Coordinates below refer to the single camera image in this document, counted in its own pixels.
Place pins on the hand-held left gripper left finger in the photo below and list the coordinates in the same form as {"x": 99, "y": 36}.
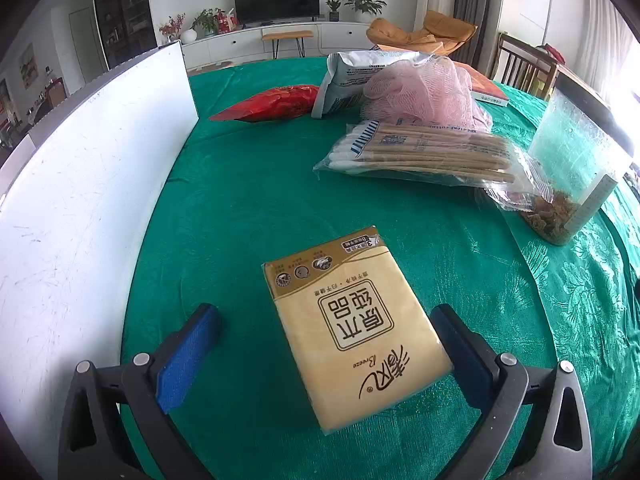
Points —
{"x": 190, "y": 360}

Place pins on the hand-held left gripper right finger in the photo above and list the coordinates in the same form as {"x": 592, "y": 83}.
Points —
{"x": 462, "y": 355}

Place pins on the yellow tissue pack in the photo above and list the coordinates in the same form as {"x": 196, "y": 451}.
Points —
{"x": 360, "y": 330}

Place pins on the white storage box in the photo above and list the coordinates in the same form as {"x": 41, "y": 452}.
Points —
{"x": 85, "y": 200}

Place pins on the red foil packet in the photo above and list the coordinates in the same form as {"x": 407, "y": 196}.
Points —
{"x": 270, "y": 105}

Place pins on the green tablecloth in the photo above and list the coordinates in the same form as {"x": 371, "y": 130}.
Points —
{"x": 250, "y": 185}

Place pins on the cotton swab packet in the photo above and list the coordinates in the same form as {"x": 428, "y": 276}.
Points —
{"x": 425, "y": 155}

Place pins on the clear jar with black lid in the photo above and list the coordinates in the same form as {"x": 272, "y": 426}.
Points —
{"x": 570, "y": 160}

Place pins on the orange book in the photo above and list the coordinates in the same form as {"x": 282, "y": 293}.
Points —
{"x": 492, "y": 90}

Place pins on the pink bath loofah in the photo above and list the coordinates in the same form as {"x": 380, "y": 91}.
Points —
{"x": 425, "y": 90}

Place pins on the wooden crib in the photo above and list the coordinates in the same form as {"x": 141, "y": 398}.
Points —
{"x": 525, "y": 65}

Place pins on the wooden dining chair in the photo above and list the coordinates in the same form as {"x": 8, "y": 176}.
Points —
{"x": 52, "y": 95}

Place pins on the grey white pouch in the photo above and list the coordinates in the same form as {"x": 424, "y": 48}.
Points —
{"x": 345, "y": 80}

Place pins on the white tv cabinet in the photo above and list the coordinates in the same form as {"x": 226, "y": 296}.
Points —
{"x": 240, "y": 45}

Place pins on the orange lounge chair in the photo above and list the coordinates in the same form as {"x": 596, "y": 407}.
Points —
{"x": 425, "y": 35}

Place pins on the red flowers in white vase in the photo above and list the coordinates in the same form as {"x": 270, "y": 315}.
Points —
{"x": 187, "y": 36}

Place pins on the white door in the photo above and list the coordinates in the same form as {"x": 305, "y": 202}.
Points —
{"x": 87, "y": 45}

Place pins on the wooden stool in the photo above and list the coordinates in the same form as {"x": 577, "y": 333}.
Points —
{"x": 287, "y": 35}

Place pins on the red gift box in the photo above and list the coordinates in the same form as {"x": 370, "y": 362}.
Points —
{"x": 227, "y": 22}

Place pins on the leafy potted plant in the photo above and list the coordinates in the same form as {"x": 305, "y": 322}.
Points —
{"x": 206, "y": 20}

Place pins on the white curtain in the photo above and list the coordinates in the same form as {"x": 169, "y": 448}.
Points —
{"x": 607, "y": 45}

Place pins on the grey curtain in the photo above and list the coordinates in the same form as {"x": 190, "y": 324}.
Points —
{"x": 477, "y": 10}

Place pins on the black display cabinet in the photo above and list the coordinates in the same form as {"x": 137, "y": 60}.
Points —
{"x": 125, "y": 10}

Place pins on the large green potted plant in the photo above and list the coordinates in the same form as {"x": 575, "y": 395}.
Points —
{"x": 365, "y": 2}

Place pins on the black television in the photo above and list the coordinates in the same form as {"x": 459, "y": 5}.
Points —
{"x": 276, "y": 0}

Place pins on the small potted plant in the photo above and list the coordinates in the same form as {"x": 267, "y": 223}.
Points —
{"x": 334, "y": 7}

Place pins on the wall picture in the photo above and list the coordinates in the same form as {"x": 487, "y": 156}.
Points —
{"x": 29, "y": 65}

